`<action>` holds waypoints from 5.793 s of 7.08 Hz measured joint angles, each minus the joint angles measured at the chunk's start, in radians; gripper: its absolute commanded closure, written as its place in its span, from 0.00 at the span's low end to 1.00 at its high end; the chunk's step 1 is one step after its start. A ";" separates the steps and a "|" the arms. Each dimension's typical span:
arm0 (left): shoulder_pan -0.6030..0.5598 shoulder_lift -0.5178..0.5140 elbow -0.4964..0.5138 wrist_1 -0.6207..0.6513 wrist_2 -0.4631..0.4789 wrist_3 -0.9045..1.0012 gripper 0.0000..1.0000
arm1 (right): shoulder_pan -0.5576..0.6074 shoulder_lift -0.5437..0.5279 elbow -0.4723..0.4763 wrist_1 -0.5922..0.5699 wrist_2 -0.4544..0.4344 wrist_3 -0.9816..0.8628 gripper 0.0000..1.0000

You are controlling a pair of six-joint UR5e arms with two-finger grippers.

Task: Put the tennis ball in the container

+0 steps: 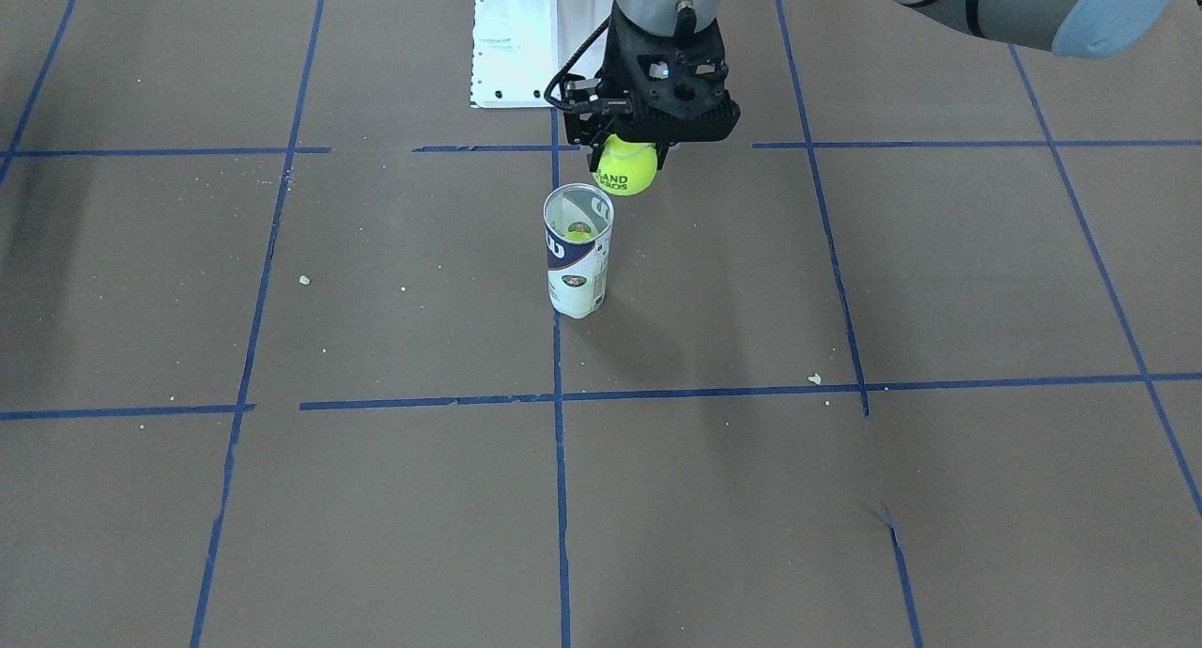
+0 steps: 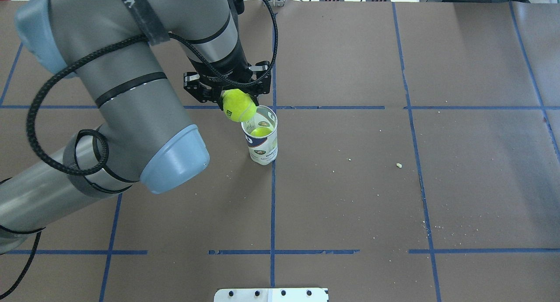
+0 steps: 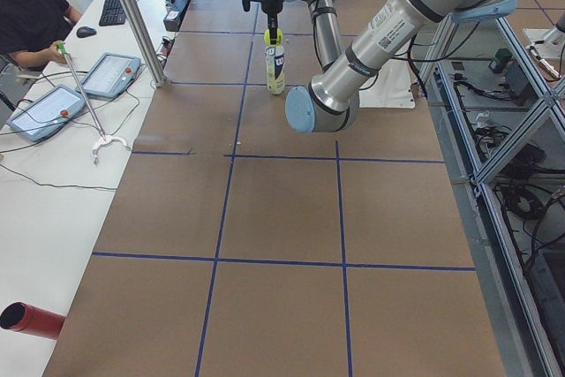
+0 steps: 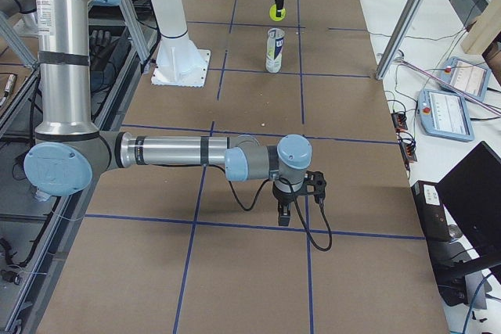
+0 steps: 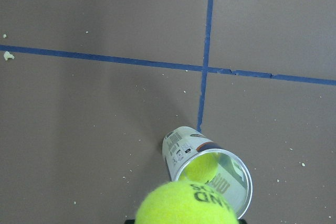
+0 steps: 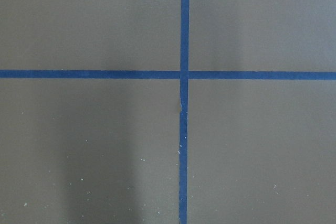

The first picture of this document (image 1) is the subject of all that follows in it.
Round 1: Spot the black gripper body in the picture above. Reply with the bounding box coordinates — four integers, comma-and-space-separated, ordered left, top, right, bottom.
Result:
603, 14, 726, 95

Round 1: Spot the yellow tennis ball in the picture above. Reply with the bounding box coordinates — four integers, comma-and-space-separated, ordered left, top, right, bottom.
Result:
593, 133, 657, 197

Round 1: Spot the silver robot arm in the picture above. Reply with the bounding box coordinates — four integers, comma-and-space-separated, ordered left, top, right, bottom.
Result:
545, 0, 1172, 170

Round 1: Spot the tennis ball inside can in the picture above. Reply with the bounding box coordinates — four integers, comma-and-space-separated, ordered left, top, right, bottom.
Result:
563, 222, 596, 244

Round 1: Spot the tennis ball can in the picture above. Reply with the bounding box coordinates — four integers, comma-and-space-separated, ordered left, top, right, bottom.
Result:
545, 183, 615, 319

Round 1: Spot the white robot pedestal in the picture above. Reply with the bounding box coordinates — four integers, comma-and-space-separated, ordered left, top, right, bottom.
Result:
470, 0, 613, 109

